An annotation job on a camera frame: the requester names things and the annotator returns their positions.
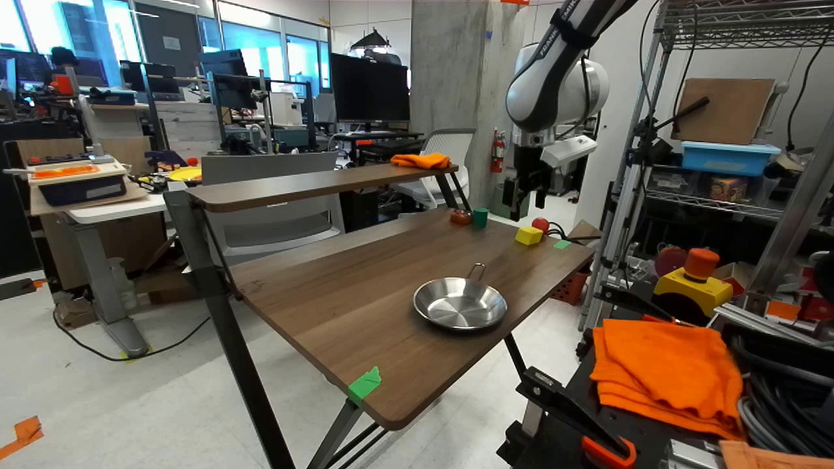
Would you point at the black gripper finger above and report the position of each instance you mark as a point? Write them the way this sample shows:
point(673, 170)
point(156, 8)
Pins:
point(518, 204)
point(541, 196)

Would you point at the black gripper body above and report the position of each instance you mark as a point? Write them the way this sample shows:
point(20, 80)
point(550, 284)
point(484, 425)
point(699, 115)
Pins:
point(533, 172)

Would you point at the yellow block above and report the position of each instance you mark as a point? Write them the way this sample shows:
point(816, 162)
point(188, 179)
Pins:
point(528, 235)

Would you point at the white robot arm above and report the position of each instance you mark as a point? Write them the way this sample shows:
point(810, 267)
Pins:
point(533, 98)

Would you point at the teal green block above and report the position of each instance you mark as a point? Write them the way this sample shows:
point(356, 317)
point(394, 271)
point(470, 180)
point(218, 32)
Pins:
point(480, 218)

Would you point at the silver metal pan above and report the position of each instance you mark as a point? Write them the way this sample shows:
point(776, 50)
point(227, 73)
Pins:
point(460, 303)

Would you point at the red ball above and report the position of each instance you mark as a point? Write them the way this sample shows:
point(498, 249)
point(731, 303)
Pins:
point(544, 224)

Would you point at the green tape marker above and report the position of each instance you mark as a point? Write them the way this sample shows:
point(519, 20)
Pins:
point(367, 383)
point(561, 247)

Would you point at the brown orange round toy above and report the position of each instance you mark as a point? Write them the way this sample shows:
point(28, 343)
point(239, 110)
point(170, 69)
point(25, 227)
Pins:
point(460, 218)

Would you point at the orange cloth on shelf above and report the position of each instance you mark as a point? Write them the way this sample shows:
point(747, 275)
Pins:
point(433, 159)

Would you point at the blue plastic bin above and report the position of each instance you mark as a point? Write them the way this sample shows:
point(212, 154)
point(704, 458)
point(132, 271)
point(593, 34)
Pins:
point(731, 159)

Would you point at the yellow emergency stop button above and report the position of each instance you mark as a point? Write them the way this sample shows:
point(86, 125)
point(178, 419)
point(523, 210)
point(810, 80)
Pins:
point(691, 275)

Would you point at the black computer monitor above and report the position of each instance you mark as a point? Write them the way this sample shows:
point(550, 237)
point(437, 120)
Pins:
point(369, 90)

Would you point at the orange folded cloth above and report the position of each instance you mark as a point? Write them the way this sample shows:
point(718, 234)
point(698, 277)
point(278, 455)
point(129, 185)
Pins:
point(670, 373)

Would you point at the orange clamp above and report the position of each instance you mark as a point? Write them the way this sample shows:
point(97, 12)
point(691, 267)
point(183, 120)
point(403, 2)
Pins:
point(599, 445)

